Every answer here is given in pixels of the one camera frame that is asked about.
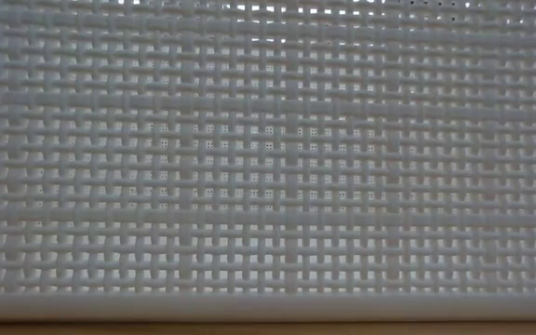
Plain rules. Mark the white woven plastic basket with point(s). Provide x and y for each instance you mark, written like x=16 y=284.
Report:
x=268 y=163

